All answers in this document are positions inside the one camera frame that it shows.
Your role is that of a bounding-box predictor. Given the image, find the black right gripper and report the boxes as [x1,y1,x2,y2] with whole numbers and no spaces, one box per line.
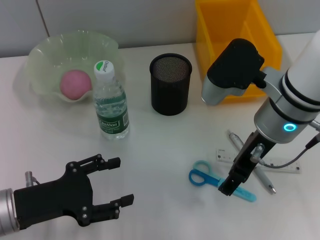
[217,129,277,198]

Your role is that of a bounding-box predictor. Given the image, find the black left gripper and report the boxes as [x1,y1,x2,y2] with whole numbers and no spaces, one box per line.
[13,153,136,230]

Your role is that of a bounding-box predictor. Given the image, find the blue scissors with sheath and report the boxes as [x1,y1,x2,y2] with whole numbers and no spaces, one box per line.
[188,160,258,203]

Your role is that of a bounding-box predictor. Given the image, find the clear water bottle green label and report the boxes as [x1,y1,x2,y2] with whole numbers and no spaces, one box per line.
[93,60,131,141]

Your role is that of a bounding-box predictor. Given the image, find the pink peach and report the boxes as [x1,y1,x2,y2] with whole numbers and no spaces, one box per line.
[59,69,93,101]

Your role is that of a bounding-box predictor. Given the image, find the clear plastic ruler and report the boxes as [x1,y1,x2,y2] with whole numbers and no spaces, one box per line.
[215,147,303,175]

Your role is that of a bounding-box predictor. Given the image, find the silver ballpoint pen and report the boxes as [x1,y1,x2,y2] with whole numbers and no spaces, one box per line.
[226,129,277,195]

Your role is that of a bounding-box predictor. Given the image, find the black mesh pen holder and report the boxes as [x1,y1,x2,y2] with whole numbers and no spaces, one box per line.
[149,52,193,116]

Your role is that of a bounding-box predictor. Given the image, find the pale green wavy glass bowl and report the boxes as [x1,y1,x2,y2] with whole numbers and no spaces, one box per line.
[26,29,126,103]

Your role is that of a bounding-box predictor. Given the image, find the yellow plastic bin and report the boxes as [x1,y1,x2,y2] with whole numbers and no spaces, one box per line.
[194,0,283,105]

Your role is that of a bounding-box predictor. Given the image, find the right arm cable with connector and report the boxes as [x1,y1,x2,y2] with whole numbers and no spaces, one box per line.
[250,119,320,169]

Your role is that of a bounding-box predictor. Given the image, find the arm cable with connector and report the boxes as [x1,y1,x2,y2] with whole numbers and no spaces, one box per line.
[250,119,320,169]
[24,170,42,187]

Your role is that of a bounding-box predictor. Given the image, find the left arm cable with connector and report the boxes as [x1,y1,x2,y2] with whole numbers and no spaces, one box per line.
[24,170,42,187]

